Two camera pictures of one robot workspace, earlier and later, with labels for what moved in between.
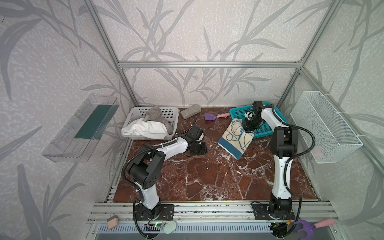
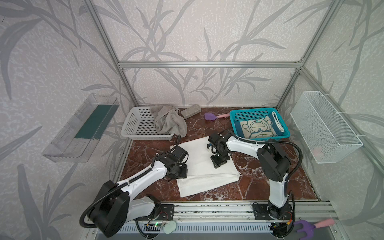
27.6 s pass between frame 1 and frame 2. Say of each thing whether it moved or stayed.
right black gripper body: moved
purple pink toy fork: stayed
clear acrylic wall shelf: stayed
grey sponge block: stayed
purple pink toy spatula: stayed
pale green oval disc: stayed
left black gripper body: moved
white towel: moved
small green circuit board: stayed
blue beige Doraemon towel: moved
